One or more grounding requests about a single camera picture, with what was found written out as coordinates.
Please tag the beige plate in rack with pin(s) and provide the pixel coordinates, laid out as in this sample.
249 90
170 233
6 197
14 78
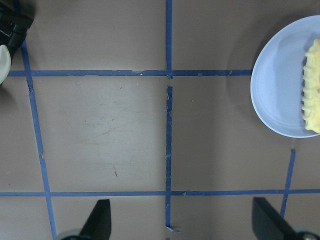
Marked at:
5 63

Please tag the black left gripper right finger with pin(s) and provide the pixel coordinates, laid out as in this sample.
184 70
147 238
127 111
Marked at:
267 223

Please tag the light blue plate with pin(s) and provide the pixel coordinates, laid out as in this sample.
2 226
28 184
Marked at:
276 86

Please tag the black dish rack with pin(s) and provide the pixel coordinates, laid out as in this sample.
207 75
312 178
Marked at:
13 28

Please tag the yellow bread loaf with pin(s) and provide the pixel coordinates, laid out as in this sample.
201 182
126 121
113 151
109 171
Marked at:
311 89

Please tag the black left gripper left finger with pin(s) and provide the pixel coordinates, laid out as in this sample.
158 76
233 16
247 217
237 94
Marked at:
98 226

